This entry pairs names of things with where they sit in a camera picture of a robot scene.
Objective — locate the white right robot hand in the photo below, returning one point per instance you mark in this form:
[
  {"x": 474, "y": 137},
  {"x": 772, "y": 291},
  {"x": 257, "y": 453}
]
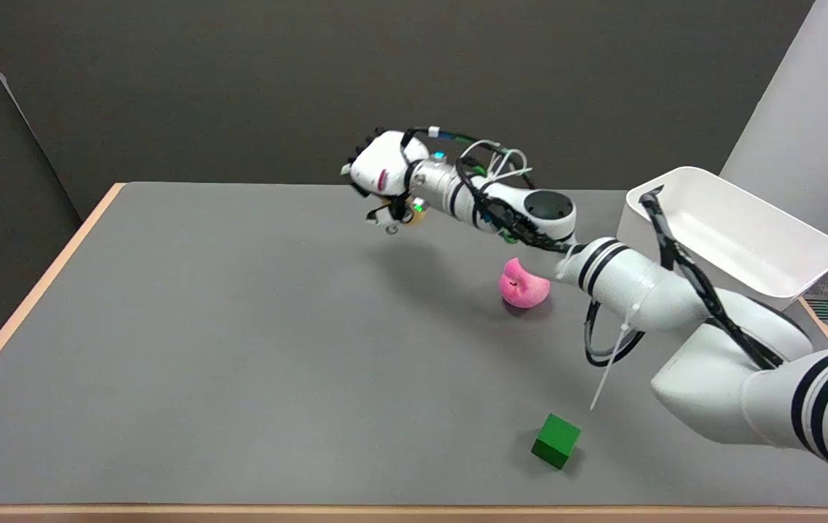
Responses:
[{"x": 379, "y": 171}]

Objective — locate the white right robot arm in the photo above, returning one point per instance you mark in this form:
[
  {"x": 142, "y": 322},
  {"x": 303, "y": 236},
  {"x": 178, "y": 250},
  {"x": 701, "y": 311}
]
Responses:
[{"x": 675, "y": 305}]

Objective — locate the white plastic box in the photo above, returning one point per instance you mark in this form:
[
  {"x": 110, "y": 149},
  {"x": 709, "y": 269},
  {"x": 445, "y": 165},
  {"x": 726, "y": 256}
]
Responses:
[{"x": 737, "y": 232}]

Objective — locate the pink toy peach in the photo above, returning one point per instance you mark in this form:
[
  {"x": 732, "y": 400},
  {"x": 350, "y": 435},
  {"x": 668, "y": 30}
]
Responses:
[{"x": 523, "y": 285}]

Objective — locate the white zip tie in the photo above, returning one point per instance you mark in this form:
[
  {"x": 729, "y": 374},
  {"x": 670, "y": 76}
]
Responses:
[{"x": 614, "y": 356}]

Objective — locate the green wooden cube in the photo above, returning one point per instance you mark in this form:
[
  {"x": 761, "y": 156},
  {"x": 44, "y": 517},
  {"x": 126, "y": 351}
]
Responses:
[{"x": 555, "y": 440}]

